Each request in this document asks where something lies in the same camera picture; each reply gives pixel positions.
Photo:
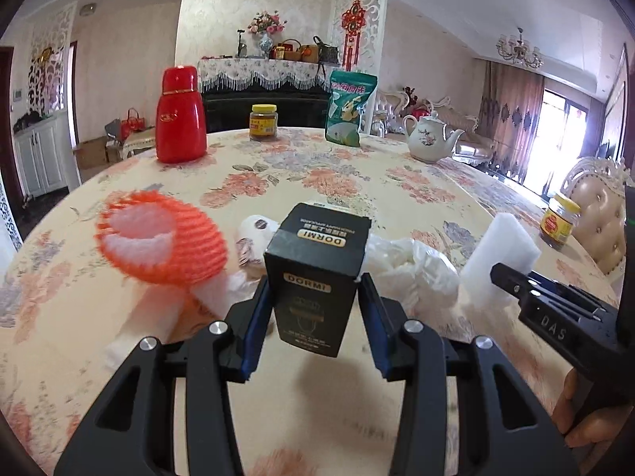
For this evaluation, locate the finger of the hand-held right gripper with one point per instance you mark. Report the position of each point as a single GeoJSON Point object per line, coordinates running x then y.
{"type": "Point", "coordinates": [508, 280]}

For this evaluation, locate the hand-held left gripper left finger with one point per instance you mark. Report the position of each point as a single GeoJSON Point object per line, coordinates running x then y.
{"type": "Point", "coordinates": [253, 327]}

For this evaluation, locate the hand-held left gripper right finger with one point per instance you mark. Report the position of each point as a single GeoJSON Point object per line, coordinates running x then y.
{"type": "Point", "coordinates": [379, 327]}

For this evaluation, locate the white foam slab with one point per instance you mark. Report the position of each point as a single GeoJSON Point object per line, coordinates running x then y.
{"type": "Point", "coordinates": [501, 238]}

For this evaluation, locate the white plastic bag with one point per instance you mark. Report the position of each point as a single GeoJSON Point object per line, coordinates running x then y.
{"type": "Point", "coordinates": [421, 267]}

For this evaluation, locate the black carton box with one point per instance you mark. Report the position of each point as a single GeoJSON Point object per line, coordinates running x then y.
{"type": "Point", "coordinates": [312, 277]}

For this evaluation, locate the orange foam fruit net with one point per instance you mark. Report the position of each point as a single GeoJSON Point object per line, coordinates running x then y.
{"type": "Point", "coordinates": [193, 243]}

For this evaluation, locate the person's right hand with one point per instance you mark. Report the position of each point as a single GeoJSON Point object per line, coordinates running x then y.
{"type": "Point", "coordinates": [590, 434]}

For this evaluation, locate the yellow lid red label jar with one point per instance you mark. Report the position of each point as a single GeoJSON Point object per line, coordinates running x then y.
{"type": "Point", "coordinates": [558, 225]}

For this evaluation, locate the white printed paper roll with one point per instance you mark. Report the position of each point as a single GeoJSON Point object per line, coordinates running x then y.
{"type": "Point", "coordinates": [253, 233]}

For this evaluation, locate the ornate beige leather chair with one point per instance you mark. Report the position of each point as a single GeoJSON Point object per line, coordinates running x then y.
{"type": "Point", "coordinates": [595, 203]}

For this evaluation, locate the cream ornate sofa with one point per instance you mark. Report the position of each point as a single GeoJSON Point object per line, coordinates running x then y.
{"type": "Point", "coordinates": [466, 131]}

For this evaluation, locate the bright balcony window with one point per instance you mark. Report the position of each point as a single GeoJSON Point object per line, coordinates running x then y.
{"type": "Point", "coordinates": [575, 139]}

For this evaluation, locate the brown patterned curtain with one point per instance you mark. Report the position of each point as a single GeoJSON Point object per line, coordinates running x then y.
{"type": "Point", "coordinates": [511, 119]}

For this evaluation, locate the white porcelain teapot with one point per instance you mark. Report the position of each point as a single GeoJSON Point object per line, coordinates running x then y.
{"type": "Point", "coordinates": [429, 139]}

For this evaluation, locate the yellow lid brown jar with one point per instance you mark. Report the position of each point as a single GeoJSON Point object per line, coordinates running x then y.
{"type": "Point", "coordinates": [263, 126]}

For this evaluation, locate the cream ornate armchair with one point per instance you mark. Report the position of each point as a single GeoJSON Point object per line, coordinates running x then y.
{"type": "Point", "coordinates": [392, 106]}

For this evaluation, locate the red thermos flask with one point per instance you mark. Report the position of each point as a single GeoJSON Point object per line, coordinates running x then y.
{"type": "Point", "coordinates": [181, 124]}

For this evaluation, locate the cream seat wooden chair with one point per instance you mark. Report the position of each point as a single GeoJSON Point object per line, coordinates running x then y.
{"type": "Point", "coordinates": [139, 141]}

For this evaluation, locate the green snack bag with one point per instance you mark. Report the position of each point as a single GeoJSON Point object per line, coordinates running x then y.
{"type": "Point", "coordinates": [350, 109]}

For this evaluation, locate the black piano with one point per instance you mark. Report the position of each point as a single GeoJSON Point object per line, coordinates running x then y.
{"type": "Point", "coordinates": [297, 109]}

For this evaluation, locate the chandelier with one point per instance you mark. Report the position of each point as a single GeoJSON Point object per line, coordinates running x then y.
{"type": "Point", "coordinates": [520, 52]}

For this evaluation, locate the red gift bag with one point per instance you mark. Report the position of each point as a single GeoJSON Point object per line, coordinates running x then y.
{"type": "Point", "coordinates": [133, 124]}

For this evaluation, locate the floral lace piano cover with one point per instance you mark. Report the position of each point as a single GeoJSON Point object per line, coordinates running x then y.
{"type": "Point", "coordinates": [258, 72]}

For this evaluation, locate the low white cabinet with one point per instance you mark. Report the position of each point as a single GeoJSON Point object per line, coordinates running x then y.
{"type": "Point", "coordinates": [39, 158]}

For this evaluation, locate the white lattice pillar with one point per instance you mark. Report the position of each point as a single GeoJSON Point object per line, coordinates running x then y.
{"type": "Point", "coordinates": [377, 34]}

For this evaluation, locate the brown woven basket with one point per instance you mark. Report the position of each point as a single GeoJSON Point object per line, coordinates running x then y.
{"type": "Point", "coordinates": [291, 50]}

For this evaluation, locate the dark handbag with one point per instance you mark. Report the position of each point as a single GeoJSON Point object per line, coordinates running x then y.
{"type": "Point", "coordinates": [328, 52]}

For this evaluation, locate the dark metal figurine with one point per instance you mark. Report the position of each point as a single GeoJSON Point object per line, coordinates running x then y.
{"type": "Point", "coordinates": [241, 47]}

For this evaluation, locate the blue and white vase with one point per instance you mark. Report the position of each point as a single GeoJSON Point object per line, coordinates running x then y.
{"type": "Point", "coordinates": [266, 45]}

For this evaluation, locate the black bags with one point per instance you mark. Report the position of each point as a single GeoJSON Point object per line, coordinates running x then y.
{"type": "Point", "coordinates": [30, 121]}

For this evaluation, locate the red knot hanging ornament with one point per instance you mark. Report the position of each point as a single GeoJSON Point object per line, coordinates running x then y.
{"type": "Point", "coordinates": [353, 17]}

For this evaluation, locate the pink flower bouquet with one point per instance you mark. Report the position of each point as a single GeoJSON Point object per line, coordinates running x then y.
{"type": "Point", "coordinates": [267, 22]}

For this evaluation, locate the white lattice screen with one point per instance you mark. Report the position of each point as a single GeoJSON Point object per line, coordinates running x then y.
{"type": "Point", "coordinates": [54, 29]}

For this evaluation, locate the round ceiling lamp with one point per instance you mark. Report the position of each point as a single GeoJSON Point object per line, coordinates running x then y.
{"type": "Point", "coordinates": [89, 9]}

